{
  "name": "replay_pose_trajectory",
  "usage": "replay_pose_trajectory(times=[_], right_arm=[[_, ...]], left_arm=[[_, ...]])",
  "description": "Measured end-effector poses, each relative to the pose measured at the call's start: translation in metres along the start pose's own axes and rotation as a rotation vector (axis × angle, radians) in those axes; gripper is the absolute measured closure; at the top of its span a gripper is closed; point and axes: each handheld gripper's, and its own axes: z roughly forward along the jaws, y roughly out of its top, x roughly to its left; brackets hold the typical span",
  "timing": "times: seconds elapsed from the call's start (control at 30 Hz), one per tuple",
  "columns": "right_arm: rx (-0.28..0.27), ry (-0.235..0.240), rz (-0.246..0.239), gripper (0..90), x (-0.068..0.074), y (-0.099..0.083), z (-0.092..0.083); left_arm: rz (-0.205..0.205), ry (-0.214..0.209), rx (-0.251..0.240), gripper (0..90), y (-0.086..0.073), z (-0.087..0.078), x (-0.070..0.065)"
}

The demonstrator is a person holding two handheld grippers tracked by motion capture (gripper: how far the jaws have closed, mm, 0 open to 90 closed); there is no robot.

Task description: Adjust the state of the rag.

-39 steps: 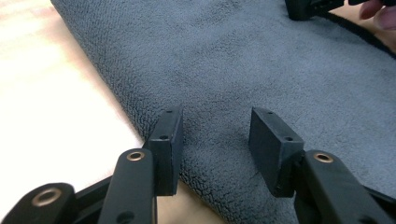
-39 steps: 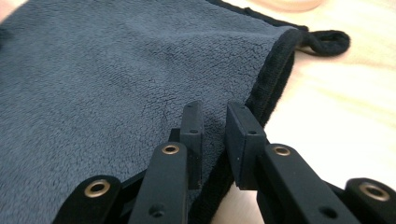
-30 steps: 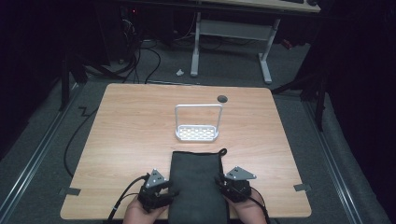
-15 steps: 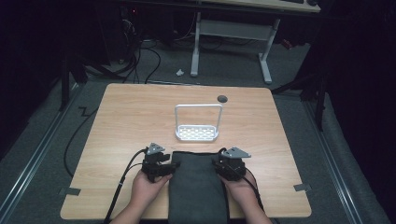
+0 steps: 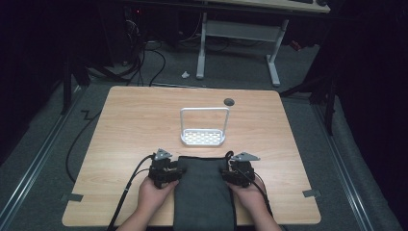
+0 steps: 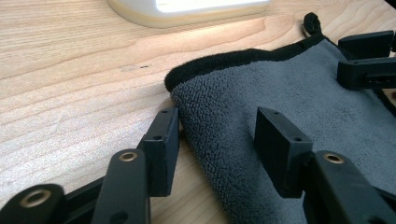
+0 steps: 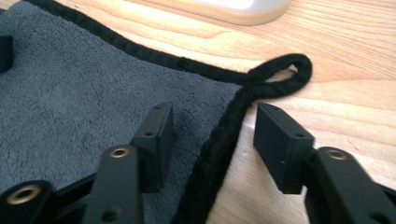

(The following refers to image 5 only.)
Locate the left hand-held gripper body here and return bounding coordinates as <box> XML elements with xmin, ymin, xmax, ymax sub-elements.
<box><xmin>148</xmin><ymin>147</ymin><xmax>177</xmax><ymax>190</ymax></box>

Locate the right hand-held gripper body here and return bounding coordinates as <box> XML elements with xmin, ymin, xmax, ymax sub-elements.
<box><xmin>228</xmin><ymin>151</ymin><xmax>262</xmax><ymax>189</ymax></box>

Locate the dark grey and yellow cloth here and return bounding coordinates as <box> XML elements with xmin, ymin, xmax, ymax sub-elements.
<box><xmin>172</xmin><ymin>155</ymin><xmax>238</xmax><ymax>231</ymax></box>

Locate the person's left hand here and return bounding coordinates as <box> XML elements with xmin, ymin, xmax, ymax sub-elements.
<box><xmin>137</xmin><ymin>176</ymin><xmax>180</xmax><ymax>217</ymax></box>

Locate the person's right hand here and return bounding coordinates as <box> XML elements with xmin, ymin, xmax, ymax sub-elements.
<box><xmin>228</xmin><ymin>179</ymin><xmax>268</xmax><ymax>217</ymax></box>

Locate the white metal rack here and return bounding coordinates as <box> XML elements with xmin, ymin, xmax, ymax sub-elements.
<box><xmin>179</xmin><ymin>106</ymin><xmax>231</xmax><ymax>147</ymax></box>

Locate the black stand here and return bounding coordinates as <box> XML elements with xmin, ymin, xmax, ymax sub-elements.
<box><xmin>60</xmin><ymin>52</ymin><xmax>92</xmax><ymax>116</ymax></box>
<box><xmin>278</xmin><ymin>71</ymin><xmax>342</xmax><ymax>137</ymax></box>

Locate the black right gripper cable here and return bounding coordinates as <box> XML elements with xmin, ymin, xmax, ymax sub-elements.
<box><xmin>225</xmin><ymin>149</ymin><xmax>274</xmax><ymax>219</ymax></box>

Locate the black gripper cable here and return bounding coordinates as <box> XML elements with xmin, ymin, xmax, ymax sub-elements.
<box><xmin>225</xmin><ymin>149</ymin><xmax>274</xmax><ymax>219</ymax></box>
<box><xmin>106</xmin><ymin>154</ymin><xmax>157</xmax><ymax>231</ymax></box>

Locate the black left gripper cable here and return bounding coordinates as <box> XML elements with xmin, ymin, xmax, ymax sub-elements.
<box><xmin>106</xmin><ymin>154</ymin><xmax>157</xmax><ymax>231</ymax></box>

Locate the black floor cable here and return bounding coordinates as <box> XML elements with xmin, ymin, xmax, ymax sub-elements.
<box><xmin>64</xmin><ymin>109</ymin><xmax>103</xmax><ymax>185</ymax></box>

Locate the metal floor rail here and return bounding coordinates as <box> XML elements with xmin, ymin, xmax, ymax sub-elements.
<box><xmin>312</xmin><ymin>104</ymin><xmax>374</xmax><ymax>231</ymax></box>
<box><xmin>0</xmin><ymin>85</ymin><xmax>85</xmax><ymax>222</ymax></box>

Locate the bundle of black cables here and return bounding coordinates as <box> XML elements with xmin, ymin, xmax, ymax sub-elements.
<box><xmin>119</xmin><ymin>11</ymin><xmax>167</xmax><ymax>89</ymax></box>

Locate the white frame desk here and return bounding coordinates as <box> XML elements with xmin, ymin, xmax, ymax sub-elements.
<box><xmin>195</xmin><ymin>0</ymin><xmax>332</xmax><ymax>88</ymax></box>

